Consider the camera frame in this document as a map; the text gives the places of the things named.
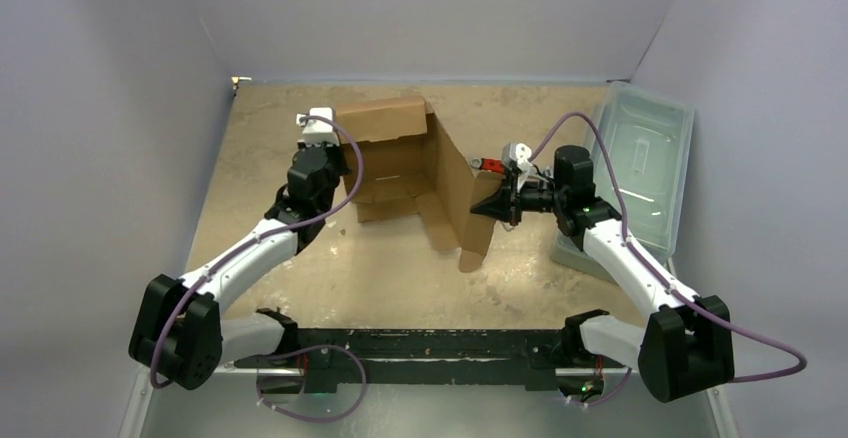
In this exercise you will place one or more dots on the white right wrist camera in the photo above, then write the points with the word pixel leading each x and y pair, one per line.
pixel 516 160

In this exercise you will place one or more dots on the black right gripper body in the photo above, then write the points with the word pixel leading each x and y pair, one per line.
pixel 513 200

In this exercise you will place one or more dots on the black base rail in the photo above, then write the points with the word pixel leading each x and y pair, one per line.
pixel 535 359

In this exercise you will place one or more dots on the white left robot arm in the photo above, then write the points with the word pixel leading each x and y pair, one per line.
pixel 179 334

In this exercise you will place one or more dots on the red handled adjustable wrench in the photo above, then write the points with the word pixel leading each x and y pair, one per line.
pixel 487 164

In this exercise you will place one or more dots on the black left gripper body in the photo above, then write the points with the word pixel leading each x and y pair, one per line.
pixel 336 163

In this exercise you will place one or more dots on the brown cardboard box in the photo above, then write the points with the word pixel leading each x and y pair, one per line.
pixel 411 165

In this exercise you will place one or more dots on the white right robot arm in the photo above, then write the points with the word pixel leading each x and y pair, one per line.
pixel 683 347

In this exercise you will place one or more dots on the clear plastic storage bin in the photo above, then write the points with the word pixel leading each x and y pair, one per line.
pixel 648 137

